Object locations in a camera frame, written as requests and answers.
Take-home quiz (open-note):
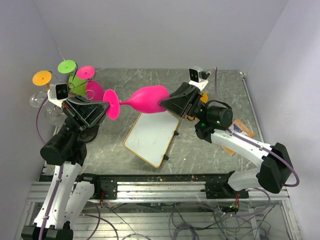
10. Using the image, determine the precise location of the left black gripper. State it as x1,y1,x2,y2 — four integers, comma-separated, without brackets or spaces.
58,93,113,143

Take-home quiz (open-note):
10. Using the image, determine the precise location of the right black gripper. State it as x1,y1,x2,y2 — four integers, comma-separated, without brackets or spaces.
157,82,210,122

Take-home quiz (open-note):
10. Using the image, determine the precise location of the orange wine glass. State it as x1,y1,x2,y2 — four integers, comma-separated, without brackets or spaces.
32,70,52,90
200,92,209,103

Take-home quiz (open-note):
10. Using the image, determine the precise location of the pink wine glass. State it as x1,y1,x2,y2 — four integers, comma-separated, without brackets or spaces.
76,65,105,102
102,85,170,120

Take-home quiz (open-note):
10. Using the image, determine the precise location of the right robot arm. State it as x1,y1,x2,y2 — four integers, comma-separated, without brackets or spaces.
159,82,294,198

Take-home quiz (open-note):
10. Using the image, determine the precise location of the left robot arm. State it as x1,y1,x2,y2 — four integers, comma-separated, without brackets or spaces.
21,95,110,240

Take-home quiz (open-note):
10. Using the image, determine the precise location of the green wine glass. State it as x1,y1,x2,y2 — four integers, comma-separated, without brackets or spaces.
57,59,87,96

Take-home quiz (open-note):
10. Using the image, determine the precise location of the black wine glass rack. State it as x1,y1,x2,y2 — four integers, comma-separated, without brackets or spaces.
48,47,101,144

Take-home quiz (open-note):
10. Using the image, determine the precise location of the clear wine glass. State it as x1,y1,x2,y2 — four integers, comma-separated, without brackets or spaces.
29,91,65,126

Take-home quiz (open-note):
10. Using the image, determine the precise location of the orange wine glass on rack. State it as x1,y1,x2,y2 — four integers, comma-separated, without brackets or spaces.
32,70,52,90

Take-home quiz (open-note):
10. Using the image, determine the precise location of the orange framed whiteboard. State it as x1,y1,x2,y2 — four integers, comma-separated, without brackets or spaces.
123,111,179,168

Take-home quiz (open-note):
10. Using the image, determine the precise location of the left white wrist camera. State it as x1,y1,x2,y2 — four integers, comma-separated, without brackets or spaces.
47,83,69,108

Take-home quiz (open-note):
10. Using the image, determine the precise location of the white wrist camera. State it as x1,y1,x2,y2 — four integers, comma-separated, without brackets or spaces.
47,83,69,108
188,66,211,91

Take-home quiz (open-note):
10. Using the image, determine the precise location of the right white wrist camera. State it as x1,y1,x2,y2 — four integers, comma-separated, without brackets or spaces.
188,66,211,91

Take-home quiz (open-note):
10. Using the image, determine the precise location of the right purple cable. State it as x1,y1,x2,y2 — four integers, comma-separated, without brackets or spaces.
209,66,300,218

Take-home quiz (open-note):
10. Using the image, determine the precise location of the purple cable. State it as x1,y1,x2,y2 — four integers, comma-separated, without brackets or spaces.
35,96,63,240
209,66,300,218

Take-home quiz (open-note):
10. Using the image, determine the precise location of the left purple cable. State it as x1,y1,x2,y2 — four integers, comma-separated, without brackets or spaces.
35,96,63,240

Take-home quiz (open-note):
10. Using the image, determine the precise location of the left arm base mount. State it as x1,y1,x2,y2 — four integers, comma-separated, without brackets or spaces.
77,173,118,200

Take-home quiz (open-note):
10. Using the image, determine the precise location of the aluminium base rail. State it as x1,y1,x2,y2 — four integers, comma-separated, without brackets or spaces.
27,182,289,203

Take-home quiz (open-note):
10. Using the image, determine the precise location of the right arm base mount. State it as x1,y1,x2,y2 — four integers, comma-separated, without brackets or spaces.
197,170,249,200

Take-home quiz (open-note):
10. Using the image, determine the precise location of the cable bundle under table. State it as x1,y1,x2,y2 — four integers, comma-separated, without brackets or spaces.
79,199,271,240

